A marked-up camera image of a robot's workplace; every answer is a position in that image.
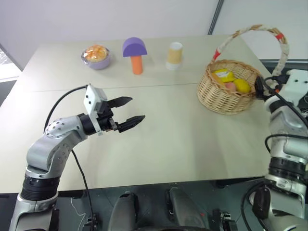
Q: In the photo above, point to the purple bowl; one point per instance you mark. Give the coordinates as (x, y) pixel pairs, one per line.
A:
(98, 63)

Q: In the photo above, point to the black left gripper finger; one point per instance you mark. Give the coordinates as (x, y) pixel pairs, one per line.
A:
(120, 101)
(131, 122)

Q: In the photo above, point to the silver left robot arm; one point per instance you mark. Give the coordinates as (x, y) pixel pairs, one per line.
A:
(41, 149)

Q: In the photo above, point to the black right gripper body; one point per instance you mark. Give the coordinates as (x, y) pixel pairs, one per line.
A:
(280, 80)

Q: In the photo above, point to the purple half-round block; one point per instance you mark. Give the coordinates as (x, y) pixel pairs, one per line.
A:
(134, 47)

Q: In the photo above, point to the yellow packet in basket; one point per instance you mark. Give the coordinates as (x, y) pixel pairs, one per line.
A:
(225, 75)

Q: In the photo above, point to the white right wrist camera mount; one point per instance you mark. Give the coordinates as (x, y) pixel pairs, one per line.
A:
(297, 81)

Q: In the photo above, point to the dark vertical wall post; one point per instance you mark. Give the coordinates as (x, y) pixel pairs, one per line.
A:
(215, 16)

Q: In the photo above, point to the beige and white paper cup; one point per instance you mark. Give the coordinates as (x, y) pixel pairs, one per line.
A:
(173, 56)

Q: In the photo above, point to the pink peach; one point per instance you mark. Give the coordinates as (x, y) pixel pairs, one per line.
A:
(229, 85)

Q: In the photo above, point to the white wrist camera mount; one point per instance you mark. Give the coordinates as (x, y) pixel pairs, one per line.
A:
(91, 96)
(297, 81)

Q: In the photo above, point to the small black bracket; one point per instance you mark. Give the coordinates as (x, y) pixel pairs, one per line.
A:
(91, 222)
(225, 220)

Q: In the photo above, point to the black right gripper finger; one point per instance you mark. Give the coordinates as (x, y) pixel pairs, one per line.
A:
(263, 95)
(259, 84)

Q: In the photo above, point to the orange cylinder block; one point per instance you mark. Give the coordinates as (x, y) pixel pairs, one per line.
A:
(137, 65)

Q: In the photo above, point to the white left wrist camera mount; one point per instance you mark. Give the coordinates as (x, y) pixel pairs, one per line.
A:
(91, 96)

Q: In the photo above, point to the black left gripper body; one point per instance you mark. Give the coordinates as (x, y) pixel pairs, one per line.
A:
(106, 118)

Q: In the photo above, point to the dark rounded shape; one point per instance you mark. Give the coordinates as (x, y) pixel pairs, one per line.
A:
(124, 211)
(185, 211)

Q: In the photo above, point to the wrapped orange fruit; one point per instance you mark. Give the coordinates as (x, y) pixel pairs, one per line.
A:
(95, 53)

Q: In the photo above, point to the yellow lemon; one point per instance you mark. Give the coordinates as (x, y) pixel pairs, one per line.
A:
(241, 86)

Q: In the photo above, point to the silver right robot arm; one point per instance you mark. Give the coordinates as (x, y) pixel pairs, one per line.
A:
(281, 120)

